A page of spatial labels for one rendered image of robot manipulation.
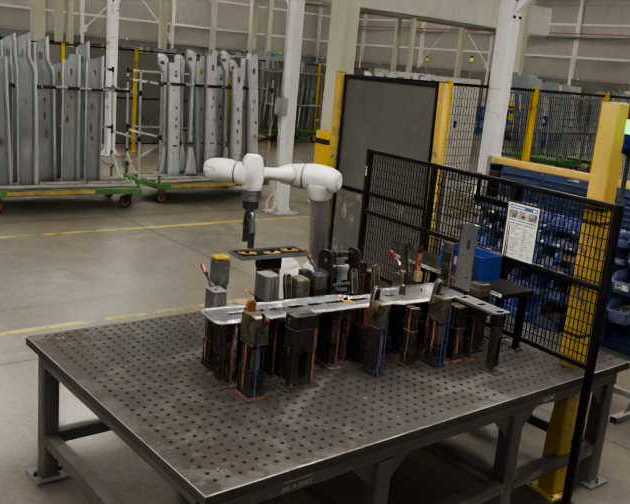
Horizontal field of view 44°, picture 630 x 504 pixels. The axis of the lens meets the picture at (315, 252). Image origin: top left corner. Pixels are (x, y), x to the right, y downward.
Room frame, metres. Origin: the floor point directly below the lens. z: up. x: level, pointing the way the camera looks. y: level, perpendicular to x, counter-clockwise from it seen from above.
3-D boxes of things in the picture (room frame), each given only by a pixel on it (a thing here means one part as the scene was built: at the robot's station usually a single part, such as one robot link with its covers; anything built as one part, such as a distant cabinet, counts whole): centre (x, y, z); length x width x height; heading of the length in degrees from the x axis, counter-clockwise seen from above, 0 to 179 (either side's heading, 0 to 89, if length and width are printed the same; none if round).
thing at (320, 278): (3.66, -0.02, 0.89); 0.13 x 0.11 x 0.38; 35
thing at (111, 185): (9.92, 3.37, 0.88); 1.91 x 1.00 x 1.76; 127
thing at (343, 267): (3.74, -0.13, 0.94); 0.18 x 0.13 x 0.49; 125
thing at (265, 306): (3.50, -0.15, 1.00); 1.38 x 0.22 x 0.02; 125
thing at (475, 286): (3.83, -0.84, 0.88); 0.08 x 0.08 x 0.36; 35
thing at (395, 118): (6.36, -0.48, 1.00); 1.34 x 0.14 x 2.00; 40
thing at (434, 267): (4.19, -0.79, 1.02); 0.90 x 0.22 x 0.03; 35
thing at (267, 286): (3.46, 0.20, 0.90); 0.13 x 0.10 x 0.41; 35
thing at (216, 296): (3.31, 0.42, 0.88); 0.11 x 0.10 x 0.36; 35
